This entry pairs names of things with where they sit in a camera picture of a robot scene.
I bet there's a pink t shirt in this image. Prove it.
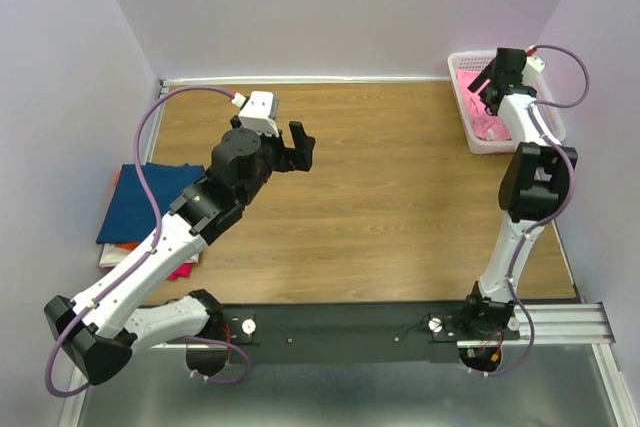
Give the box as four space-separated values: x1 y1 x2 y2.
456 69 511 142

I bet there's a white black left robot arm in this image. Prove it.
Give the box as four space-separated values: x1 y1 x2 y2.
44 118 316 386

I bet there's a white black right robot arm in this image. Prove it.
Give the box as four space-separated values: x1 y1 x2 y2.
459 45 578 339

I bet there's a white plastic basket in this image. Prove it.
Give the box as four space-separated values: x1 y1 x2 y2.
447 50 566 155

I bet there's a folded navy blue t shirt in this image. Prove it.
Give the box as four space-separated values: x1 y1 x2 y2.
96 163 205 244

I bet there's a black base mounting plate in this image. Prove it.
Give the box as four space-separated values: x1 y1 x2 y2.
184 299 521 378

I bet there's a folded white t shirt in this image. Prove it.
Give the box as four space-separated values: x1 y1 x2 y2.
98 243 133 268

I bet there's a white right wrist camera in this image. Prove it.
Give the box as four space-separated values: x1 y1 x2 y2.
523 45 546 77

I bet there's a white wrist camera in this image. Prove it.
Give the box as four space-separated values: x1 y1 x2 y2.
231 91 280 137
523 45 546 77

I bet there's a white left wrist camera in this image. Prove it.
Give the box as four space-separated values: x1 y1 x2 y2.
231 91 280 137

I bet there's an aluminium frame rail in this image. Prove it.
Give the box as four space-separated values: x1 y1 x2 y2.
457 304 615 348

